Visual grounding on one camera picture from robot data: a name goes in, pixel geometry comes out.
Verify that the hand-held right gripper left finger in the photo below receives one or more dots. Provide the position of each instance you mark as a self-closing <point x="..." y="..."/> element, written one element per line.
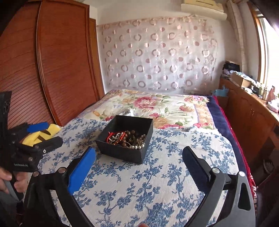
<point x="81" y="171"/>

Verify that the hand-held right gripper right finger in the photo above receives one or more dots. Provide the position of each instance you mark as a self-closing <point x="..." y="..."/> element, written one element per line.
<point x="194" y="167"/>

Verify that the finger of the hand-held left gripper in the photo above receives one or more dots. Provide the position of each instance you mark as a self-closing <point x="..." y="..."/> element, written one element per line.
<point x="38" y="127"/>
<point x="49" y="144"/>

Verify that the black jewelry box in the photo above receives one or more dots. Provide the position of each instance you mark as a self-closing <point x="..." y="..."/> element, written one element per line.
<point x="122" y="153"/>

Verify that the person's left hand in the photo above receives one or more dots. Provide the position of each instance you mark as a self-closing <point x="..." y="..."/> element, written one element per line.
<point x="4" y="177"/>

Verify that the yellow cloth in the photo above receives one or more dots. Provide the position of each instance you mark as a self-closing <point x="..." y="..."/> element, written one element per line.
<point x="52" y="129"/>

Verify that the navy blue blanket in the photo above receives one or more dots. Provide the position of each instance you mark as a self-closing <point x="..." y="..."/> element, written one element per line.
<point x="226" y="131"/>

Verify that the red fringed blanket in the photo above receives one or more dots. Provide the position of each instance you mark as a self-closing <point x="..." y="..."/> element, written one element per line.
<point x="246" y="170"/>

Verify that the blue floral white cloth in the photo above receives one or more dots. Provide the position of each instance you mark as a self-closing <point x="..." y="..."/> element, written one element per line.
<point x="139" y="187"/>

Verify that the wooden louvered wardrobe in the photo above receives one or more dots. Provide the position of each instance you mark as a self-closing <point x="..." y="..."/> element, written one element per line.
<point x="61" y="61"/>

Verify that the wooden sideboard cabinet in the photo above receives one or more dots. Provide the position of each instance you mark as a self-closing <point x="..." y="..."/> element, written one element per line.
<point x="248" y="117"/>

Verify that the pink floral quilt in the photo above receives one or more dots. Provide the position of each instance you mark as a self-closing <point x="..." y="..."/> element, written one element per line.
<point x="152" y="104"/>

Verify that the light blue bag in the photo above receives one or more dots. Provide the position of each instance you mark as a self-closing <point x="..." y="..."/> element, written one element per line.
<point x="221" y="91"/>

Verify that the cardboard box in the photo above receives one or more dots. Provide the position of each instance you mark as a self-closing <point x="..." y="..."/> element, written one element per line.
<point x="239" y="80"/>

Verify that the pile of dark clothes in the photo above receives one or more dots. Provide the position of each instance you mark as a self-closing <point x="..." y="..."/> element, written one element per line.
<point x="230" y="67"/>

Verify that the pink figurine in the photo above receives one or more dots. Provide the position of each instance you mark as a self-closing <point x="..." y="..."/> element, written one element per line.
<point x="272" y="95"/>

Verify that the sheer curtain with pink circles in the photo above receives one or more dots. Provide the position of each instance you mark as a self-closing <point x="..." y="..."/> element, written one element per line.
<point x="157" y="56"/>

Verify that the white lace curtain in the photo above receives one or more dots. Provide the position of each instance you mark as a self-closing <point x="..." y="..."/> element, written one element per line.
<point x="238" y="37"/>

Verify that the window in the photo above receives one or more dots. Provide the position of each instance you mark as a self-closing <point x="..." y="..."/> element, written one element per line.
<point x="270" y="52"/>

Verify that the white air conditioner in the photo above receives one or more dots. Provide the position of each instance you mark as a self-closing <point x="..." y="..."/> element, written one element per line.
<point x="202" y="9"/>

